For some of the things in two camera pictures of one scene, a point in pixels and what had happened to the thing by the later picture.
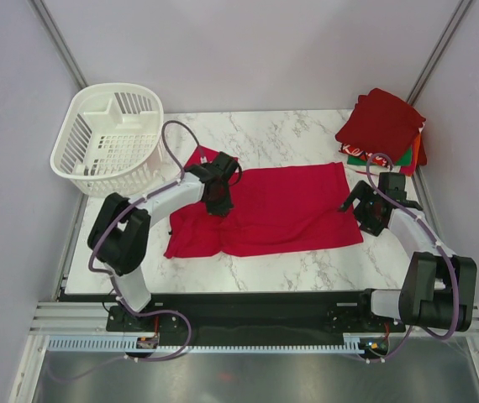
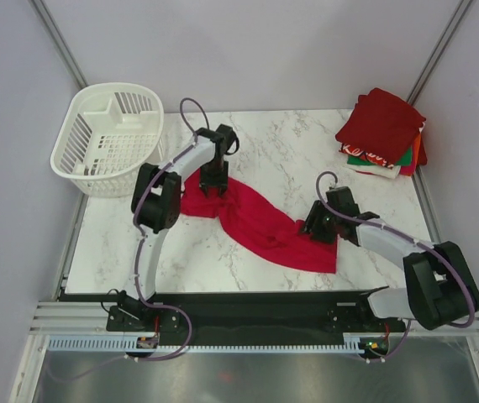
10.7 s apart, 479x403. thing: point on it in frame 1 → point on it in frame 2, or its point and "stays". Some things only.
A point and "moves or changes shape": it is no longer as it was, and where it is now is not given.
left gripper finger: x=220 y=207 → x=223 y=186
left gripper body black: x=224 y=191 → x=215 y=171
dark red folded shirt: x=381 y=123 stays
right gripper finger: x=359 y=191 → x=313 y=217
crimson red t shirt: x=274 y=211 moves or changes shape
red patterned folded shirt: x=356 y=153 stays
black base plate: x=253 y=319 stays
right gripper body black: x=365 y=212 → x=326 y=231
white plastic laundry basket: x=110 y=140 stays
